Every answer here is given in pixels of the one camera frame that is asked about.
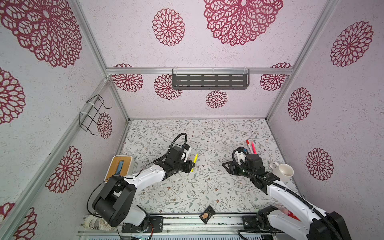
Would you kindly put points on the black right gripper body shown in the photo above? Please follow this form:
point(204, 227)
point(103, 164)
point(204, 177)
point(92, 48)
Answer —
point(242, 170)

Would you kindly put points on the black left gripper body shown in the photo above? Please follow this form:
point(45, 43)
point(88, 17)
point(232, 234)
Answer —
point(178, 166)

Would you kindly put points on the yellow highlighter pen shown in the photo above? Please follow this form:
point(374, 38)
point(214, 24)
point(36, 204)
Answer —
point(195, 160)

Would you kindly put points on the white red marker pen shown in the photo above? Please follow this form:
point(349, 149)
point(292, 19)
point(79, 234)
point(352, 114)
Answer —
point(249, 147)

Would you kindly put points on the pink highlighter pen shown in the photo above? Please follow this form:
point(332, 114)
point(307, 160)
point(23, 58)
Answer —
point(253, 147)

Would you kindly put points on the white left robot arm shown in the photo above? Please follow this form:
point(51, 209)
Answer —
point(114, 203)

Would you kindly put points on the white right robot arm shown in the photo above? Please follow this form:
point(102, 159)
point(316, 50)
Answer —
point(304, 221)

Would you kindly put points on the white ceramic mug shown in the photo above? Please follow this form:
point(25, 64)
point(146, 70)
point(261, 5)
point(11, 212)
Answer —
point(283, 171)

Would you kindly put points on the white wooden tissue box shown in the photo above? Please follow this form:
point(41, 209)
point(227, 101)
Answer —
point(121, 165)

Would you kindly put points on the black snack packet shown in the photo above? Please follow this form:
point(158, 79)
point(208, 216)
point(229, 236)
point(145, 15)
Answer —
point(207, 214)

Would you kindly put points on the pink plush toy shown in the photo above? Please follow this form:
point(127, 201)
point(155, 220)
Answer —
point(288, 213)

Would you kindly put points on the crumpled white cloth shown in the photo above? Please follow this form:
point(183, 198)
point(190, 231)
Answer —
point(93, 223)

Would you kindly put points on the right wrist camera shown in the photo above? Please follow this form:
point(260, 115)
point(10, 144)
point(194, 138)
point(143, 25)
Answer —
point(241, 154)

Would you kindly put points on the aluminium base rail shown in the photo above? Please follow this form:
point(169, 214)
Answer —
point(175, 224)

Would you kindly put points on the dark metal wall shelf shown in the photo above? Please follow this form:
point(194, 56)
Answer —
point(210, 81)

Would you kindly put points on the black wire wall rack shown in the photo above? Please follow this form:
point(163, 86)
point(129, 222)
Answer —
point(96, 120)

